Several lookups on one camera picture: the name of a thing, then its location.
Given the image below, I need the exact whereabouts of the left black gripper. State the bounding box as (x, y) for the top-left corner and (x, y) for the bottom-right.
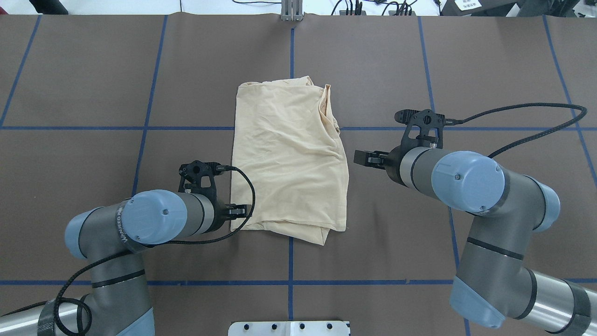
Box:
(211, 200), (250, 232)

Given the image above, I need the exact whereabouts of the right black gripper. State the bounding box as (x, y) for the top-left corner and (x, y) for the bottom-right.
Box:
(354, 146), (404, 185)

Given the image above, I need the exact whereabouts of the cream long sleeve shirt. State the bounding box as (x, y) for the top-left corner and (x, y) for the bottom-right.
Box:
(230, 76), (349, 246)

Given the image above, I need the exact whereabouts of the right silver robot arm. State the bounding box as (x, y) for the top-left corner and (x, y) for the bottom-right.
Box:
(354, 147), (596, 336)

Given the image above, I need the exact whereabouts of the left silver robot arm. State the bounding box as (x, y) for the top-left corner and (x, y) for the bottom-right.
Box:
(1, 190), (254, 336)

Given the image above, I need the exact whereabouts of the black box with label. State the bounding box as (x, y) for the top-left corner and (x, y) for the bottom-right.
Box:
(440, 0), (518, 17)

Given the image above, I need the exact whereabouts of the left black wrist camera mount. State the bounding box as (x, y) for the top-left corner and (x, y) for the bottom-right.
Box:
(178, 160), (233, 196)

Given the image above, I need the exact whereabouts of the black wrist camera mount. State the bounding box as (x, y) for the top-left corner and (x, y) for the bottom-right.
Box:
(394, 109), (463, 152)
(178, 160), (233, 196)

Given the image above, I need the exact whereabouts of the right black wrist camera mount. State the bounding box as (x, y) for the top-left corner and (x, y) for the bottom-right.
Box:
(394, 109), (463, 152)

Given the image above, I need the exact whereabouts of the white central pedestal column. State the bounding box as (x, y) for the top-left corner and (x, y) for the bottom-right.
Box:
(228, 320), (352, 336)

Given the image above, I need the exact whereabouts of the aluminium frame post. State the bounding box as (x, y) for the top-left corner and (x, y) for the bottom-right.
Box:
(280, 0), (304, 22)

